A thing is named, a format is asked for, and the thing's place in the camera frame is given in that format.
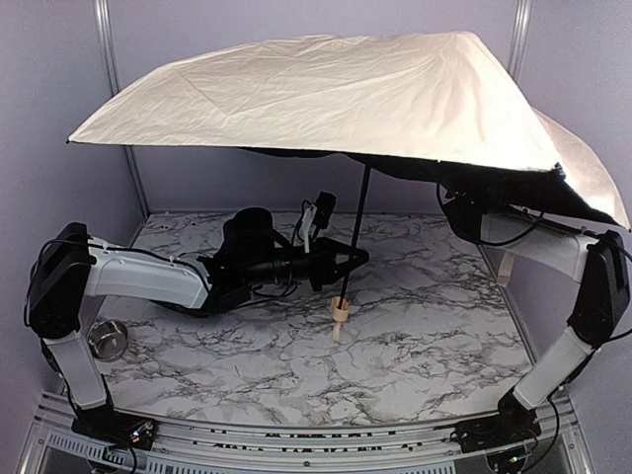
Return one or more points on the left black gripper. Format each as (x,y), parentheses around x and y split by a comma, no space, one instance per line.
(321,265)

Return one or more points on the beige and black folding umbrella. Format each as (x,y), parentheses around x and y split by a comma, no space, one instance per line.
(437,108)

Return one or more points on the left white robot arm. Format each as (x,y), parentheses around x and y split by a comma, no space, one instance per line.
(75,265)

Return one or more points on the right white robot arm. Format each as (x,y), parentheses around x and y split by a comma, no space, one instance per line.
(571,287)

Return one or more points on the clear glass cup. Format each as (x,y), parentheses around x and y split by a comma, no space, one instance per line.
(108,340)

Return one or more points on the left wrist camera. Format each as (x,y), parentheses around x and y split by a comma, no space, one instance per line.
(315,217)

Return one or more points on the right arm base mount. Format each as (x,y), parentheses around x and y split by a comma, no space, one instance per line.
(513,423)

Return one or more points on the aluminium front rail frame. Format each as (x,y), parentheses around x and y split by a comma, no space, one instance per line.
(184,446)

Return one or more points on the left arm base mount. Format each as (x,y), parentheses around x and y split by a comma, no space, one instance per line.
(107,424)

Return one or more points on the right aluminium corner post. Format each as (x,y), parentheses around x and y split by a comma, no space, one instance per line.
(521,20)

